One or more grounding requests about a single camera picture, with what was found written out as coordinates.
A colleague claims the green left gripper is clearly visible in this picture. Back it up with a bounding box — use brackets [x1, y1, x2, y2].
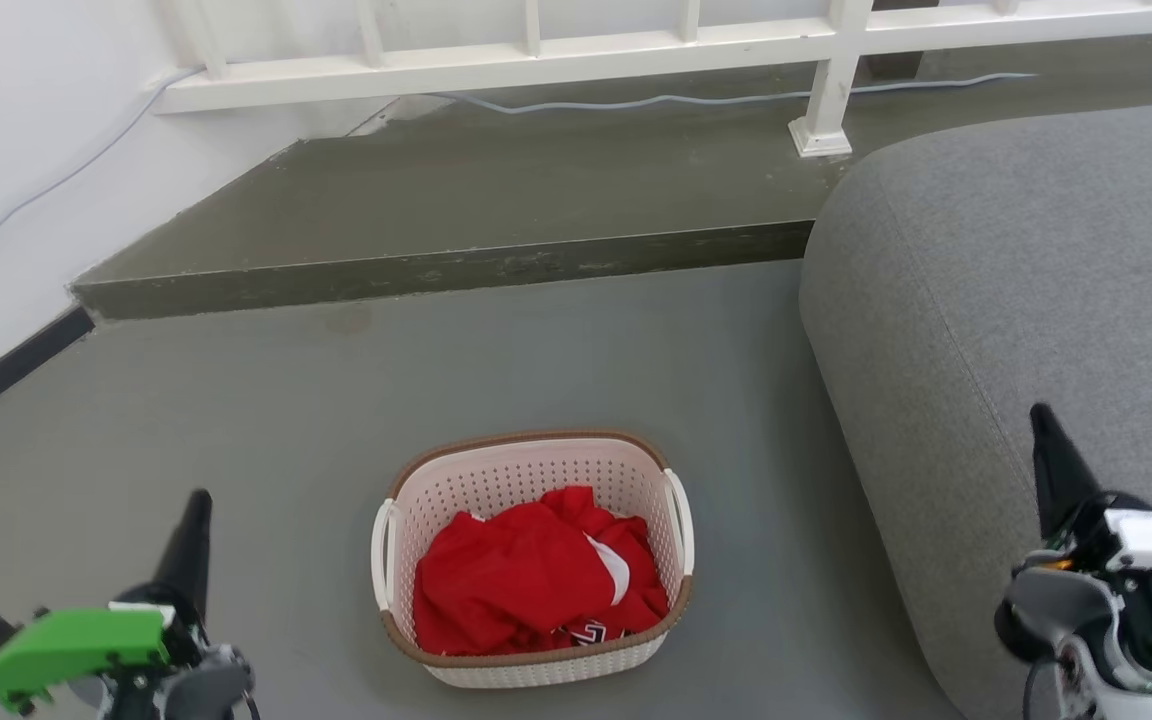
[0, 488, 213, 715]

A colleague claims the white perforated laundry basket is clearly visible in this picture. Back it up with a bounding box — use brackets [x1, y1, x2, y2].
[371, 430, 695, 689]

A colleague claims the grey fabric sofa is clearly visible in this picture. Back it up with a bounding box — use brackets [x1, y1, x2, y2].
[798, 98, 1152, 720]

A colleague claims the red jersey garment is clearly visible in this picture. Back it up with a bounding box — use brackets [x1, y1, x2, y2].
[413, 485, 670, 656]

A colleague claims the white slatted railing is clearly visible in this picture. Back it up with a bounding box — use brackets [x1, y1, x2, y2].
[151, 0, 1152, 158]

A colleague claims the black wall baseboard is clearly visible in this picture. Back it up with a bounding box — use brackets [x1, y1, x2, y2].
[0, 305, 97, 441]

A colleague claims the thin pale grey cable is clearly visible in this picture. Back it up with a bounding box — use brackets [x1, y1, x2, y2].
[0, 65, 1037, 279]

